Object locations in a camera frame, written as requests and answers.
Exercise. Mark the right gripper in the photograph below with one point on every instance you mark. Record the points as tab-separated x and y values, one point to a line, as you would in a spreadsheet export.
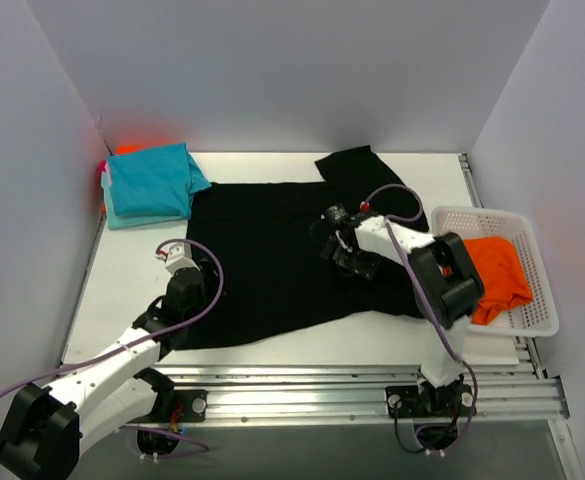
345	253

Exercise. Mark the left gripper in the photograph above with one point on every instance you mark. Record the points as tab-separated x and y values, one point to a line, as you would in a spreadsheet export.
207	270

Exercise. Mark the black t-shirt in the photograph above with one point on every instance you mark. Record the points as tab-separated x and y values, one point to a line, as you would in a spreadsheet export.
268	239

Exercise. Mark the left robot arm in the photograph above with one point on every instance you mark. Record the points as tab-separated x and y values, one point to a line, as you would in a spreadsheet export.
48	428

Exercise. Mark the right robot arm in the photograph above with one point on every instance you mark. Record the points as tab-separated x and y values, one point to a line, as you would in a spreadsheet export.
446	284

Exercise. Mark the folded light teal t-shirt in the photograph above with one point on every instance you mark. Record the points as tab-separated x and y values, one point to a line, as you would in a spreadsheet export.
118	223

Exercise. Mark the folded pink t-shirt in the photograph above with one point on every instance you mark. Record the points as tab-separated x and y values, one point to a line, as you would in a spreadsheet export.
103	170

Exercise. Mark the folded orange t-shirt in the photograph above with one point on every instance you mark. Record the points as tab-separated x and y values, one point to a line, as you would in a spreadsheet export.
127	149

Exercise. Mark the orange t-shirt in basket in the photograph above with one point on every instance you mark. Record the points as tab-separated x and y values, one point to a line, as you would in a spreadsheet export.
498	265

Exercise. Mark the white plastic basket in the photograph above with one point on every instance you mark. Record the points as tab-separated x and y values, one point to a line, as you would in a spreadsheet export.
536	319

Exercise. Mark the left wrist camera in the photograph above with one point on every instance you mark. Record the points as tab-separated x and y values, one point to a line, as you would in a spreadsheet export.
175	256

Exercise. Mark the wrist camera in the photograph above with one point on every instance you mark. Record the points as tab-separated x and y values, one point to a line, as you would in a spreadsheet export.
367	210
175	256

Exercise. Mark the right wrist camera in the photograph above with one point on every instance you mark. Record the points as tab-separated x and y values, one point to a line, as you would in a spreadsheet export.
367	210

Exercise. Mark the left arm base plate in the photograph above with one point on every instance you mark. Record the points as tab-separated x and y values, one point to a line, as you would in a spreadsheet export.
177	406

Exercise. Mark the aluminium rail frame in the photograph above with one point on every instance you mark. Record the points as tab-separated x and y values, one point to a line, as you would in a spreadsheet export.
303	396

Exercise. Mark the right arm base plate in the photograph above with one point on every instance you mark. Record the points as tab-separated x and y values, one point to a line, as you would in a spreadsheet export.
425	401

